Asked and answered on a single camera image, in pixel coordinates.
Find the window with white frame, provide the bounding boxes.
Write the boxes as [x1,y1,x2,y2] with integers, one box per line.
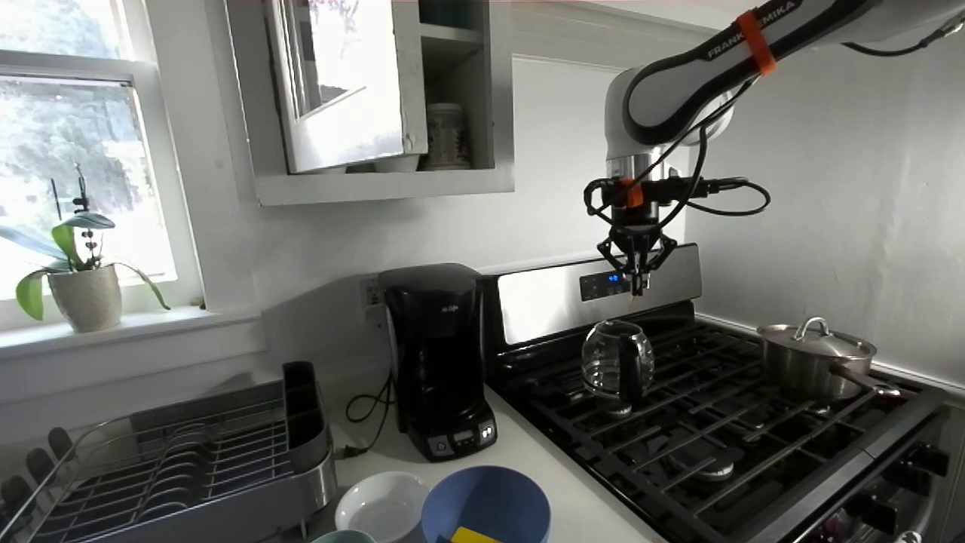
[0,0,213,338]

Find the glass kettle with black handle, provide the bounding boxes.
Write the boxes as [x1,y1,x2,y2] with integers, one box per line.
[578,317,659,411]

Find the black utensil holder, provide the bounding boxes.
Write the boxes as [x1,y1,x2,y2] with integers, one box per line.
[281,358,335,470]

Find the white cabinet door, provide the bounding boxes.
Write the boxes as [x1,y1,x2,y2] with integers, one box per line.
[264,0,431,179]

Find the stainless steel pan lid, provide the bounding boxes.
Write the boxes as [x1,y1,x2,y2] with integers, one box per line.
[756,313,882,369]

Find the white overhead cabinet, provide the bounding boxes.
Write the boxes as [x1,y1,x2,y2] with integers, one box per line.
[510,0,747,82]

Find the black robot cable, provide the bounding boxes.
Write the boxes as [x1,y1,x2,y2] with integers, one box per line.
[582,17,965,225]

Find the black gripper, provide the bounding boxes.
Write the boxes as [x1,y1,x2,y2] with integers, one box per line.
[599,204,678,302]

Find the metal dish rack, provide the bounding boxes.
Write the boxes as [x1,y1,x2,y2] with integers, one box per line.
[0,361,340,543]

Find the stainless steel gas stove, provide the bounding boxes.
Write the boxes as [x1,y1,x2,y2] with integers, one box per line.
[481,242,965,543]

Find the stainless steel saucepan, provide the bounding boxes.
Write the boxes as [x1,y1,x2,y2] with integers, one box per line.
[756,338,908,408]

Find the white wall cabinet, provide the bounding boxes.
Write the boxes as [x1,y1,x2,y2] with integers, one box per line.
[220,0,519,211]

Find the white bowl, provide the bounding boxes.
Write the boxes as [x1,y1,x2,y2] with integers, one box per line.
[333,470,435,543]

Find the yellow sponge block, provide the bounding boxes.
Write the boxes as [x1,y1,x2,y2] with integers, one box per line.
[446,522,505,543]

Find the blue bowl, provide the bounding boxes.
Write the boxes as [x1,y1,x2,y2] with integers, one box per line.
[421,460,555,543]

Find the black coffee maker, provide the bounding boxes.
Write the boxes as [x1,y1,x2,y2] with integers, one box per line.
[376,262,500,465]

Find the black coffee maker cord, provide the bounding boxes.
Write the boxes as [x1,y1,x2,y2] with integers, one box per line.
[340,369,400,458]

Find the potted orchid plant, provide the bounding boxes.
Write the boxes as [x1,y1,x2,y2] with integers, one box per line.
[0,163,176,338]

